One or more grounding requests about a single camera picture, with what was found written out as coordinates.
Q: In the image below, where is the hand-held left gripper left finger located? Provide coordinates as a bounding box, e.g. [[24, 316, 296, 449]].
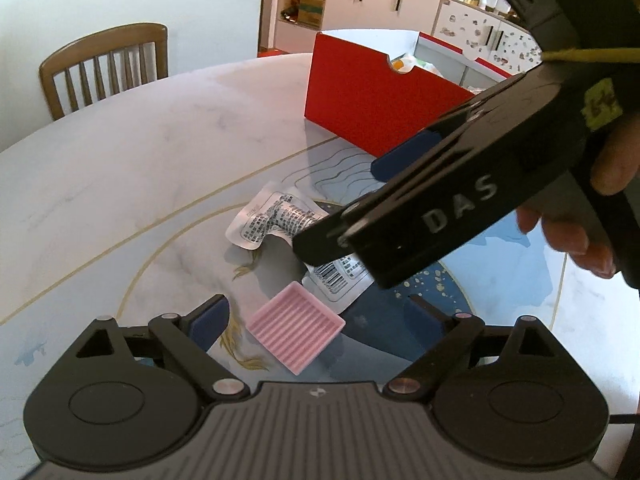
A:
[[74, 295, 252, 402]]

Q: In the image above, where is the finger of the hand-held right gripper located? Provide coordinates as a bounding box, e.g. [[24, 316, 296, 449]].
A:
[[370, 91, 507, 184], [291, 204, 367, 266]]

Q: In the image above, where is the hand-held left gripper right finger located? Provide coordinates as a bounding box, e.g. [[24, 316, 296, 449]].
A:
[[382, 295, 569, 404]]

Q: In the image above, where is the white printed blister pack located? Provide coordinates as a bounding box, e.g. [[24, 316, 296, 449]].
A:
[[224, 179, 374, 314]]

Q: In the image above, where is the red cardboard box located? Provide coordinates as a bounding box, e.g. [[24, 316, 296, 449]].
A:
[[303, 31, 514, 159]]

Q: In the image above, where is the pink ribbed tray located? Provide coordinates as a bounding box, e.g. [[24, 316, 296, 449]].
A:
[[248, 281, 347, 375]]

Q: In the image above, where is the white marble desktop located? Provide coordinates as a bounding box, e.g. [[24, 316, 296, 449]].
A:
[[0, 52, 640, 480]]

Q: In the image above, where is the person's right hand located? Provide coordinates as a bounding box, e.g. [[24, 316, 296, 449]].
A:
[[515, 114, 640, 279]]

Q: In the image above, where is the white floor cabinet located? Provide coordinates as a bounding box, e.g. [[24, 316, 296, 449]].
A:
[[319, 0, 444, 42]]

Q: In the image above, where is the wooden chair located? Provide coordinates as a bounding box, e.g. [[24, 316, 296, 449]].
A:
[[38, 22, 170, 122]]

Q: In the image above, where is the brown door frame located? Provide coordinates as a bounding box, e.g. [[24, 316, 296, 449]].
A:
[[257, 0, 287, 57]]

